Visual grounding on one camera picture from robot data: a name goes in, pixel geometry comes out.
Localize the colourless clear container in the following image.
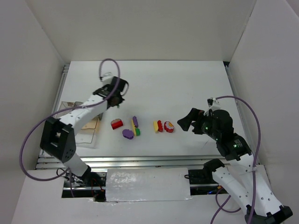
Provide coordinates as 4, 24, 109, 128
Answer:
75, 130, 97, 148

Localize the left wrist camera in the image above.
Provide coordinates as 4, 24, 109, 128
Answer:
99, 72, 113, 82

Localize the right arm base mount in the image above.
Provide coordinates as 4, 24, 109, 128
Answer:
184, 159, 224, 196

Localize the small green lego brick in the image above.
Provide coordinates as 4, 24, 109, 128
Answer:
135, 128, 141, 136

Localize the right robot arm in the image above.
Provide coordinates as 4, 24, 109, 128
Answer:
178, 108, 293, 224

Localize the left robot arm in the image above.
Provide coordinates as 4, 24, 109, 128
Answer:
40, 77, 129, 183

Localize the purple rounded lego block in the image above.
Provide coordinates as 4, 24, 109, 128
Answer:
122, 129, 135, 140

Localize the white foam cover panel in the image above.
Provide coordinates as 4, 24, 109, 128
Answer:
106, 168, 191, 202

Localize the red lego brick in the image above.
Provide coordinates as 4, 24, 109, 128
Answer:
157, 120, 163, 132

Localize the red brick with cupcake print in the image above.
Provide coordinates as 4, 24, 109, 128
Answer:
110, 119, 123, 130

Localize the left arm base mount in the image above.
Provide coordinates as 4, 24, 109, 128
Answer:
61, 172, 107, 203

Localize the purple lego brick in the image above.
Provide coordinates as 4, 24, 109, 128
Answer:
132, 116, 138, 128

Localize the long yellow lego plate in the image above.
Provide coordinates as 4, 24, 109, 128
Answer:
131, 119, 136, 136

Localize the red flower print block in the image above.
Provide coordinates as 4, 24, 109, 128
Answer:
164, 121, 174, 133

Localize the yellow lego brick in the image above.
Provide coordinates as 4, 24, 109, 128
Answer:
153, 120, 158, 133

